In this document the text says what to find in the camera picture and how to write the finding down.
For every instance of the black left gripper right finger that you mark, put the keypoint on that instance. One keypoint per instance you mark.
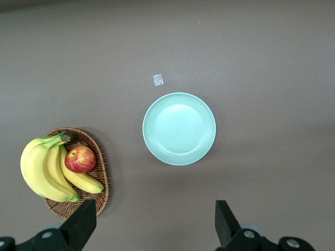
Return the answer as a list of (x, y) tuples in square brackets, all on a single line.
[(229, 225)]

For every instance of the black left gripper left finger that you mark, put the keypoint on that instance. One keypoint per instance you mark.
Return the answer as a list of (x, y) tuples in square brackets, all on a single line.
[(78, 225)]

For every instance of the light green round plate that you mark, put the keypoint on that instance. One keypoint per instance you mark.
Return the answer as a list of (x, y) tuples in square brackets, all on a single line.
[(179, 129)]

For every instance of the brown wicker basket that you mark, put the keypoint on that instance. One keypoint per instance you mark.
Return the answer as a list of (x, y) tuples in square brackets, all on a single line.
[(100, 170)]

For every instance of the red yellow apple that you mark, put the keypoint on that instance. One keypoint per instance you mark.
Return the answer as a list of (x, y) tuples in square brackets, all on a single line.
[(79, 159)]

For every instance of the yellow banana bunch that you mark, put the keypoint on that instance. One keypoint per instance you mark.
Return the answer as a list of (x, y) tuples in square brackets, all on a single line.
[(36, 167)]

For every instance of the small silver tape square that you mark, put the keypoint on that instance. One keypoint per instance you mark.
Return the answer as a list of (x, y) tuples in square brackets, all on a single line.
[(158, 80)]

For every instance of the brown table cover mat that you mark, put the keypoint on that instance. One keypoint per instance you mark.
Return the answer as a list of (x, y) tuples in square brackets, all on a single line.
[(248, 52)]

